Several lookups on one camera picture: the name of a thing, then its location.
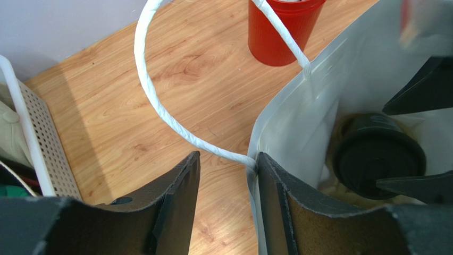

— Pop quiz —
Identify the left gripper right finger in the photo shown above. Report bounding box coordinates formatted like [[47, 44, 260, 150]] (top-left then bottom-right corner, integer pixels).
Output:
[[258, 152, 452, 254]]

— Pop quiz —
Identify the red straw cup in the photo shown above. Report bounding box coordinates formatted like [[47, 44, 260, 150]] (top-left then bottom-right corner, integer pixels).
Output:
[[248, 1, 325, 66]]

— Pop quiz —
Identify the single cardboard cup carrier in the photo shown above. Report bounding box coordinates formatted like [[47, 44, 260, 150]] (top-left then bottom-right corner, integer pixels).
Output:
[[318, 114, 422, 209]]

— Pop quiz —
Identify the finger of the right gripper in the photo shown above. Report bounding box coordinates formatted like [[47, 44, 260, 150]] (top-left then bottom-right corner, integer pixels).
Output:
[[382, 56, 452, 115], [376, 171, 452, 205]]

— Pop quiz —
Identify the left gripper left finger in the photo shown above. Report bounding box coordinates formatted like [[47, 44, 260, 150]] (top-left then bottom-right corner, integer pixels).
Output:
[[1, 151, 200, 254]]

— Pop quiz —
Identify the single dark plastic cup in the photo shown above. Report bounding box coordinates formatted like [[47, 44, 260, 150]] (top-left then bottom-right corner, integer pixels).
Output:
[[337, 113, 414, 142]]

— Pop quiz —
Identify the white plastic bin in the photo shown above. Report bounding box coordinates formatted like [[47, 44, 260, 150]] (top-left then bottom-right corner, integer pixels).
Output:
[[1, 56, 82, 201]]

